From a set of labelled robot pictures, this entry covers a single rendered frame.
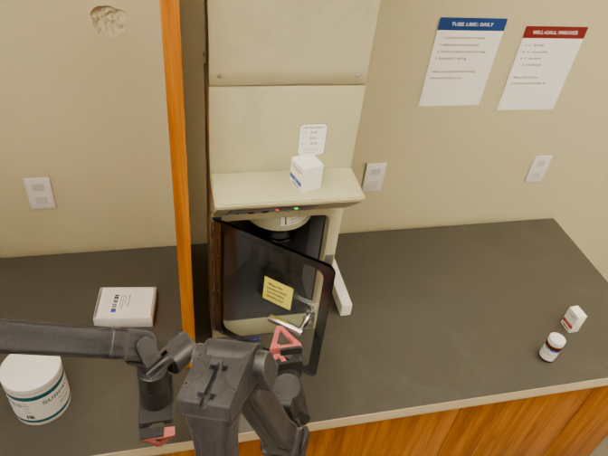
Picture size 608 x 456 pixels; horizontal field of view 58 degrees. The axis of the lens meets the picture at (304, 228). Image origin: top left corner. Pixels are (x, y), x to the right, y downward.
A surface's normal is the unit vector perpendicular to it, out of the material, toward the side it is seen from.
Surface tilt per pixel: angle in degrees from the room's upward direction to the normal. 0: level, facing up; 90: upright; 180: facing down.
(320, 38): 90
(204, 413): 67
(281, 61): 90
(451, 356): 0
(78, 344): 57
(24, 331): 52
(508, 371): 0
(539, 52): 90
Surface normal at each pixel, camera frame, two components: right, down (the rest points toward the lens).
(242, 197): 0.10, -0.76
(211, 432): -0.26, 0.26
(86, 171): 0.22, 0.65
